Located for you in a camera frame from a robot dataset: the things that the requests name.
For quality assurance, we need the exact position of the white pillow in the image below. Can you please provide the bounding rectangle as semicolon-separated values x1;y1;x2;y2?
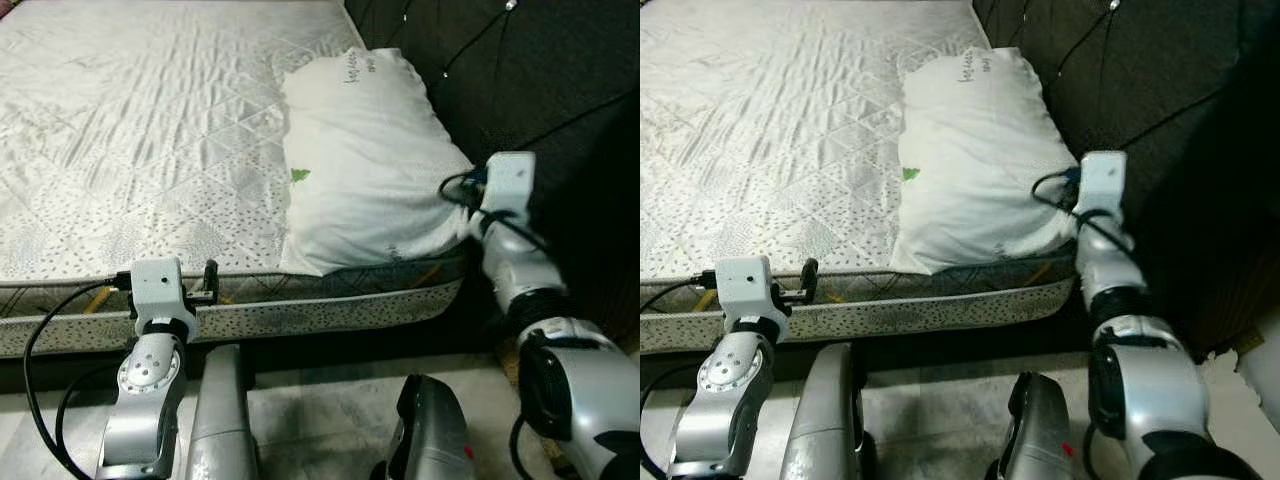
890;47;1082;276
278;47;477;278

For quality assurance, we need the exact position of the dark tufted headboard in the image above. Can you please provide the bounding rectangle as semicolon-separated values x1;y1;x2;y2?
972;0;1280;353
343;0;641;353

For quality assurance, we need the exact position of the grey left robot leg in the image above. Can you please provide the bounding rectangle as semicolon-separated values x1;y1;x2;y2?
780;343;867;480
185;345;262;480

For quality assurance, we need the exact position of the grey robot leg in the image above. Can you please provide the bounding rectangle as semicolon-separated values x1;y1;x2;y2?
985;372;1077;480
780;343;867;480
185;345;262;480
375;375;477;480

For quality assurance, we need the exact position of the white quilted mattress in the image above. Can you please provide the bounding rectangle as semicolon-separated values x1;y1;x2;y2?
0;0;473;359
640;0;1087;353

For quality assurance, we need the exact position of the grey right robot leg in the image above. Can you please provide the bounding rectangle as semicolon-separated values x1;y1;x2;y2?
985;372;1077;480
375;375;477;480

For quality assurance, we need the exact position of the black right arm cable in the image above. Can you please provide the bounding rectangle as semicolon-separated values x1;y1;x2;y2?
438;170;548;253
1032;170;1138;253

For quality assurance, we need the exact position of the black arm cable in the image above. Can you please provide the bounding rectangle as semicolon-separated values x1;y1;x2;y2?
1032;170;1138;253
438;170;548;253
22;276;136;479
640;268;723;480

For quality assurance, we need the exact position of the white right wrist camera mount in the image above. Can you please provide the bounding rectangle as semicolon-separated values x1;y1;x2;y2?
1080;150;1130;220
482;152;537;224

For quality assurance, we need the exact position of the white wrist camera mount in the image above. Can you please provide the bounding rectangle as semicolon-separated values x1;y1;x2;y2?
482;152;537;224
1080;150;1130;220
130;257;187;323
715;255;777;322

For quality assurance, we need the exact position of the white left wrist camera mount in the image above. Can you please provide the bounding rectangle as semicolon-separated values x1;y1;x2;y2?
130;257;187;323
715;255;777;322

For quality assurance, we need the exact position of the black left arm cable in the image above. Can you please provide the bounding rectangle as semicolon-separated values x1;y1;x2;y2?
640;268;723;480
22;276;136;479

